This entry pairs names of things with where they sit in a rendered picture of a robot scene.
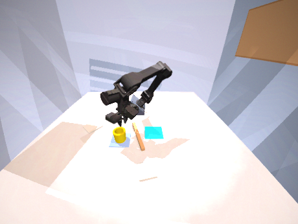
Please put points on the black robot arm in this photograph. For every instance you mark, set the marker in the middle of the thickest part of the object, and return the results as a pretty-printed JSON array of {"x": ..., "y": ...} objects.
[{"x": 131, "y": 82}]

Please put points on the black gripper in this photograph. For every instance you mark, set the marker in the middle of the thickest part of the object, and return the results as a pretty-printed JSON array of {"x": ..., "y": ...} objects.
[{"x": 117, "y": 117}]

